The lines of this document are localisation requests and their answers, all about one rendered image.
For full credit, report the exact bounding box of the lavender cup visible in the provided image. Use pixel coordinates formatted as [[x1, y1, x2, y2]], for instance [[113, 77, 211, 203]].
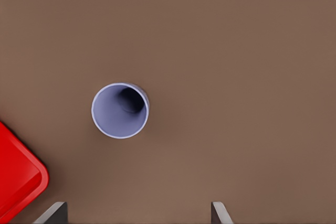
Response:
[[91, 82, 150, 140]]

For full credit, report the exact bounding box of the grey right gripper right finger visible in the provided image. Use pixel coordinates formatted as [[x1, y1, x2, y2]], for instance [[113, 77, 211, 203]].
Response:
[[211, 201, 234, 224]]

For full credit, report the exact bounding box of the red tray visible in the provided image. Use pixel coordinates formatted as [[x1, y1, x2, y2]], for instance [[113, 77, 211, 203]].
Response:
[[0, 121, 50, 224]]

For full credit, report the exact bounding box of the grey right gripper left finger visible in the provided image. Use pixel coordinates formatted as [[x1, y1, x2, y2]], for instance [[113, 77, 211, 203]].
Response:
[[33, 201, 68, 224]]

